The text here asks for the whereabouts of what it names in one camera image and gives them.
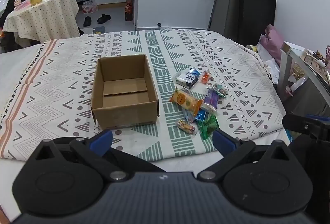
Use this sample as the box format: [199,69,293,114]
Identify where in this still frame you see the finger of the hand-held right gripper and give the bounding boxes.
[282,113,329,141]
[306,114,330,123]

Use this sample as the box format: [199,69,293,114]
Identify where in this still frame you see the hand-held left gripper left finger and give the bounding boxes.
[33,129,129,182]

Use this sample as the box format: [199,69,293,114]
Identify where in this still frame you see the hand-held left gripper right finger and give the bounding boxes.
[197,128,293,183]

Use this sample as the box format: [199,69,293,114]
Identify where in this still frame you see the dark green glossy snack packet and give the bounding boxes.
[197,114,220,140]

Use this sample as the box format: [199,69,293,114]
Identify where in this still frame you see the blue snack packet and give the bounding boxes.
[183,108,207,124]

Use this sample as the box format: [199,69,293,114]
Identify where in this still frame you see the brown cardboard box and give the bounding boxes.
[91,54,160,130]

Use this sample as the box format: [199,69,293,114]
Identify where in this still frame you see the clear peanut bar packet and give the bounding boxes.
[175,120,196,135]

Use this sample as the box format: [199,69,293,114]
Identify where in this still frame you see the purple and white snack packet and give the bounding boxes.
[200,87,220,116]

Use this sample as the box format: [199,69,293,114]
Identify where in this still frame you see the small purple clear snack packet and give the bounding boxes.
[213,83,228,99]

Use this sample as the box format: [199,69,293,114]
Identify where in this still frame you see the orange cracker packet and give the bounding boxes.
[170,87,203,117]

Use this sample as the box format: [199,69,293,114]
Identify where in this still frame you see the black and white snack packet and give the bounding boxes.
[176,68,201,89]

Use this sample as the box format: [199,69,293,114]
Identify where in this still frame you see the patterned bed blanket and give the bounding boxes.
[0,28,287,162]

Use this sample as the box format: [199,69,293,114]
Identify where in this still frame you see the pink pillow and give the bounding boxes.
[258,24,285,66]

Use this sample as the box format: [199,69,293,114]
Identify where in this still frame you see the white bed sheet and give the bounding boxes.
[0,43,292,217]

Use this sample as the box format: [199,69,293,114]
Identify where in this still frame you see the pack of water bottles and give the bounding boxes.
[82,0,99,13]

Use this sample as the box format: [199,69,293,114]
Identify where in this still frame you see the round table with dotted tablecloth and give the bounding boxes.
[2,0,80,45]

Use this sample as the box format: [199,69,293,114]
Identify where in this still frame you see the dark bottle on floor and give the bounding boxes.
[125,0,135,21]

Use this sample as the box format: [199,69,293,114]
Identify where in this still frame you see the dark clothes on chair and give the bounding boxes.
[0,0,29,53]

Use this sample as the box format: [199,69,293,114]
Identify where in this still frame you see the pink case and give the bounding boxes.
[14,0,32,11]

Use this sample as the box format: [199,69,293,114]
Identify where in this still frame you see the metal frame side table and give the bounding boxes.
[277,41,330,112]

